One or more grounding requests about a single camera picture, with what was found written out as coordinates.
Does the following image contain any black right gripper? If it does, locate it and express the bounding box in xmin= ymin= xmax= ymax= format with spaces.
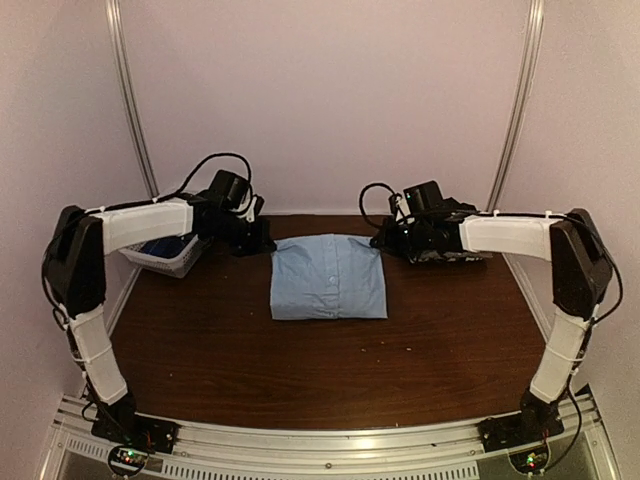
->
xmin=371 ymin=216 xmax=432 ymax=258

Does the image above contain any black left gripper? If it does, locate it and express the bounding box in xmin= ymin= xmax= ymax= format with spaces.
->
xmin=208 ymin=213 xmax=277 ymax=259

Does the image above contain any light blue long sleeve shirt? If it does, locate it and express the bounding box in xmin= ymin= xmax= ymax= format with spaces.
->
xmin=270 ymin=234 xmax=388 ymax=321

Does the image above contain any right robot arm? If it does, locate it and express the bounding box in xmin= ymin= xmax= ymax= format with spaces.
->
xmin=371 ymin=181 xmax=621 ymax=442

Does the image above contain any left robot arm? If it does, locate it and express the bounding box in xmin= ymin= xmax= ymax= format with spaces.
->
xmin=41 ymin=170 xmax=276 ymax=444

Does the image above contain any grey patterned folded shirt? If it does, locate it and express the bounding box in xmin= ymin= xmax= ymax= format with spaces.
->
xmin=408 ymin=250 xmax=492 ymax=264

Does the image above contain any black folded polo shirt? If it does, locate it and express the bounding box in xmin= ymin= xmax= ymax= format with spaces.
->
xmin=441 ymin=197 xmax=477 ymax=215

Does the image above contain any white plastic mesh basket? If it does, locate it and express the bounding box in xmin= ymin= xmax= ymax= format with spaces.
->
xmin=119 ymin=234 xmax=210 ymax=279

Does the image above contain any dark blue folded shirt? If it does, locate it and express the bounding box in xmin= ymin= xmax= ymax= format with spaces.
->
xmin=139 ymin=237 xmax=193 ymax=259

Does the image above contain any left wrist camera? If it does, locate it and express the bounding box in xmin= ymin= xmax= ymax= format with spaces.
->
xmin=244 ymin=194 xmax=265 ymax=223

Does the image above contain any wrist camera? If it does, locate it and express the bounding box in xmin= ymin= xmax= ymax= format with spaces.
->
xmin=388 ymin=194 xmax=411 ymax=218
xmin=244 ymin=194 xmax=265 ymax=223

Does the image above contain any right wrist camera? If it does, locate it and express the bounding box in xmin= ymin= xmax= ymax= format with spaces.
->
xmin=388 ymin=194 xmax=411 ymax=218

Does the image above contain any right black camera cable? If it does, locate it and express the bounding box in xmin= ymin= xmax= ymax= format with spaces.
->
xmin=356 ymin=182 xmax=401 ymax=236

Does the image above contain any black camera cable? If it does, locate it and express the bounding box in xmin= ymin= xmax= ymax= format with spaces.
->
xmin=356 ymin=182 xmax=401 ymax=236
xmin=149 ymin=152 xmax=253 ymax=206

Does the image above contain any left black camera cable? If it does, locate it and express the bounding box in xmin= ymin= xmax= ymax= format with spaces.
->
xmin=149 ymin=152 xmax=253 ymax=206

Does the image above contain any front aluminium rail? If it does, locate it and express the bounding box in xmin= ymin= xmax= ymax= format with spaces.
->
xmin=35 ymin=394 xmax=622 ymax=479

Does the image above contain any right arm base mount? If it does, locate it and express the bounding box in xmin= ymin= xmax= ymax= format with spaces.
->
xmin=477 ymin=412 xmax=564 ymax=476

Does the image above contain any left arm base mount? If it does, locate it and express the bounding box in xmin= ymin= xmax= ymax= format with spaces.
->
xmin=91 ymin=415 xmax=179 ymax=477

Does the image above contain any right aluminium frame post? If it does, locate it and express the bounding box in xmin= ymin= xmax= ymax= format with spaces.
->
xmin=486 ymin=0 xmax=545 ymax=211

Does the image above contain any aluminium frame post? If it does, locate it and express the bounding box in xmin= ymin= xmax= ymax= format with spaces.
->
xmin=486 ymin=0 xmax=545 ymax=211
xmin=105 ymin=0 xmax=159 ymax=198

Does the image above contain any left aluminium frame post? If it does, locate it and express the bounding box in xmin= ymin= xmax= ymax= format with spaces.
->
xmin=105 ymin=0 xmax=159 ymax=198

